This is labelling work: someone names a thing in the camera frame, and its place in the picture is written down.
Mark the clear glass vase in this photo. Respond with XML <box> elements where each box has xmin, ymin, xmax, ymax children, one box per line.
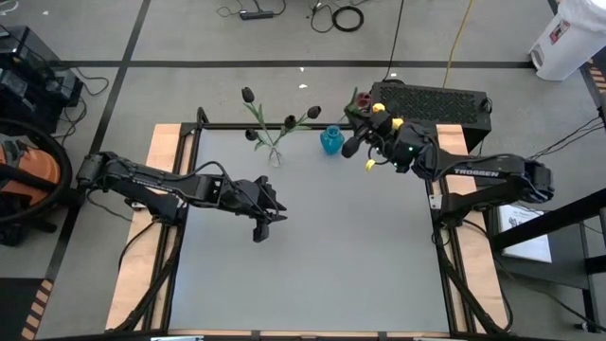
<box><xmin>267</xmin><ymin>144</ymin><xmax>284</xmax><ymax>169</ymax></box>

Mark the coiled black cable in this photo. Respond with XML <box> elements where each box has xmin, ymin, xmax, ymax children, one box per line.
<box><xmin>310</xmin><ymin>2</ymin><xmax>365</xmax><ymax>34</ymax></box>

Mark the white paper booklet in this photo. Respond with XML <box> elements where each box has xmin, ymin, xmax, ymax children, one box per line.
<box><xmin>496</xmin><ymin>204</ymin><xmax>554</xmax><ymax>264</ymax></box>

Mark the white plastic bucket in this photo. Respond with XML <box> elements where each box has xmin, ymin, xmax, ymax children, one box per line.
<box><xmin>528</xmin><ymin>0</ymin><xmax>606</xmax><ymax>81</ymax></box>

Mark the black artificial tulip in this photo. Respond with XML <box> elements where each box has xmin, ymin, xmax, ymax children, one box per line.
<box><xmin>273</xmin><ymin>114</ymin><xmax>298</xmax><ymax>151</ymax></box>
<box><xmin>244</xmin><ymin>128</ymin><xmax>276</xmax><ymax>153</ymax></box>
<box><xmin>241</xmin><ymin>86</ymin><xmax>280</xmax><ymax>157</ymax></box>
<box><xmin>276</xmin><ymin>105</ymin><xmax>323</xmax><ymax>143</ymax></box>

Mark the black power strip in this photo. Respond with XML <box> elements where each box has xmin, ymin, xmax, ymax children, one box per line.
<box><xmin>239</xmin><ymin>9</ymin><xmax>276</xmax><ymax>21</ymax></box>

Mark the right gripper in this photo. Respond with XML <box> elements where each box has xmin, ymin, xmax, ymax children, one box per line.
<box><xmin>340</xmin><ymin>111</ymin><xmax>435</xmax><ymax>174</ymax></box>

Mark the orange shop vacuum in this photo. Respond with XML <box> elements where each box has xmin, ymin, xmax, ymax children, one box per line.
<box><xmin>0</xmin><ymin>117</ymin><xmax>75</xmax><ymax>247</ymax></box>

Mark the black equipment stack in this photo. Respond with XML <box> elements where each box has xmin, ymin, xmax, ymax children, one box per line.
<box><xmin>0</xmin><ymin>26</ymin><xmax>84</xmax><ymax>134</ymax></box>

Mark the black metal side stand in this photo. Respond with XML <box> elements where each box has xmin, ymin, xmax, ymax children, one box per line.
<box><xmin>487</xmin><ymin>188</ymin><xmax>606</xmax><ymax>328</ymax></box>

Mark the black table frame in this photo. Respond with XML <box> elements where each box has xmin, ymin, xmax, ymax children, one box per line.
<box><xmin>106</xmin><ymin>106</ymin><xmax>517</xmax><ymax>341</ymax></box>

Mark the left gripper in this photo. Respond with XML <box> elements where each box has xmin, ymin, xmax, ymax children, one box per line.
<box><xmin>222</xmin><ymin>174</ymin><xmax>289</xmax><ymax>244</ymax></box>

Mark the blue textured glass vase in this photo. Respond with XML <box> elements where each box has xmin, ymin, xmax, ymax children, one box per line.
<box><xmin>319</xmin><ymin>124</ymin><xmax>346</xmax><ymax>156</ymax></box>

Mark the black perforated computer case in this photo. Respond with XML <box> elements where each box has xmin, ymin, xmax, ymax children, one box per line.
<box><xmin>370</xmin><ymin>81</ymin><xmax>493</xmax><ymax>153</ymax></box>

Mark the yellow hanging cable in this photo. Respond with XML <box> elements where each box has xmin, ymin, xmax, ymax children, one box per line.
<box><xmin>442</xmin><ymin>0</ymin><xmax>476</xmax><ymax>89</ymax></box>

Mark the wooden table side board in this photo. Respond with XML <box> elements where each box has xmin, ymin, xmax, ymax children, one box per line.
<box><xmin>433</xmin><ymin>123</ymin><xmax>510</xmax><ymax>332</ymax></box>
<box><xmin>104</xmin><ymin>123</ymin><xmax>190</xmax><ymax>332</ymax></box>

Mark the black hanging cable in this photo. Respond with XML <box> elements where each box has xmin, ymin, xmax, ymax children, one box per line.
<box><xmin>383</xmin><ymin>0</ymin><xmax>406</xmax><ymax>81</ymax></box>

